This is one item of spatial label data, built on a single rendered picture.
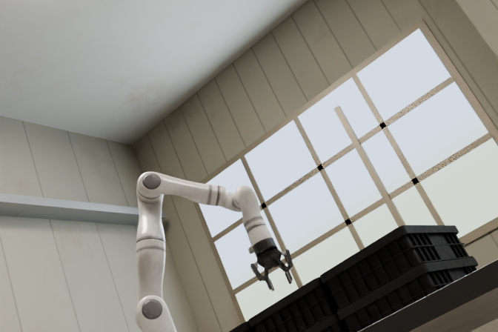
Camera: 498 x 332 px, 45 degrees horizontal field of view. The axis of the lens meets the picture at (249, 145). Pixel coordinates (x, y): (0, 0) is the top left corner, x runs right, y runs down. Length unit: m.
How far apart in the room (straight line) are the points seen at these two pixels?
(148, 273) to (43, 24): 2.28
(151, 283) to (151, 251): 0.10
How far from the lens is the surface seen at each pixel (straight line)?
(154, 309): 1.85
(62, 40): 4.03
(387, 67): 4.13
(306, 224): 4.19
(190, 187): 2.01
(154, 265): 1.92
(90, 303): 4.12
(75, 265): 4.18
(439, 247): 1.78
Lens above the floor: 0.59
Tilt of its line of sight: 25 degrees up
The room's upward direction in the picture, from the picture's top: 25 degrees counter-clockwise
